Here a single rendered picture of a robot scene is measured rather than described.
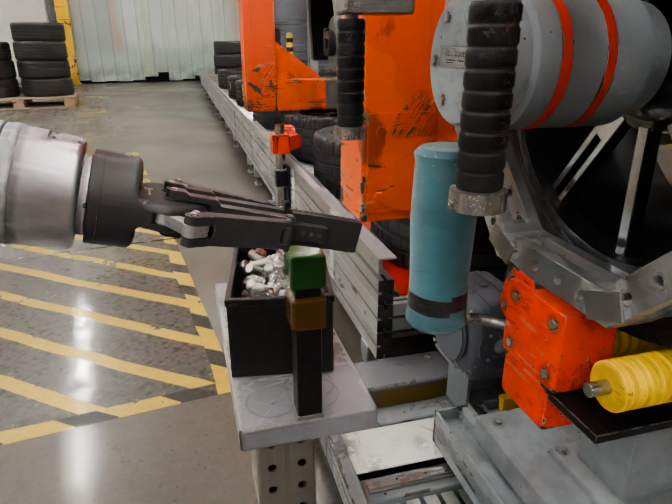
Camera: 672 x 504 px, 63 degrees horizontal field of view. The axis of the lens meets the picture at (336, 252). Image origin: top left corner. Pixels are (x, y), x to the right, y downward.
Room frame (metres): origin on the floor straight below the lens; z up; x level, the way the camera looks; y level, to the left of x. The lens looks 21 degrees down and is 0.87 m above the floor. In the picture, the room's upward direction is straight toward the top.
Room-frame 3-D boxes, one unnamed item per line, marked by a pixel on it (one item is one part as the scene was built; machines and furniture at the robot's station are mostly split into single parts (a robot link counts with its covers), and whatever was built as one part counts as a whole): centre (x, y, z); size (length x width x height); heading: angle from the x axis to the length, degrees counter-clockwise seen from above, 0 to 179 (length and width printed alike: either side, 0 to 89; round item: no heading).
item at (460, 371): (1.05, -0.43, 0.26); 0.42 x 0.18 x 0.35; 105
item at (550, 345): (0.65, -0.33, 0.48); 0.16 x 0.12 x 0.17; 105
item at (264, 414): (0.74, 0.09, 0.44); 0.43 x 0.17 x 0.03; 15
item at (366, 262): (2.39, 0.19, 0.28); 2.47 x 0.09 x 0.22; 15
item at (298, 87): (3.12, 0.08, 0.69); 0.52 x 0.17 x 0.35; 105
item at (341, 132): (0.74, -0.02, 0.83); 0.04 x 0.04 x 0.16
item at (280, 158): (2.29, 0.23, 0.30); 0.09 x 0.05 x 0.50; 15
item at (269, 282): (0.72, 0.08, 0.51); 0.20 x 0.14 x 0.13; 6
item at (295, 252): (0.55, 0.03, 0.64); 0.04 x 0.04 x 0.04; 15
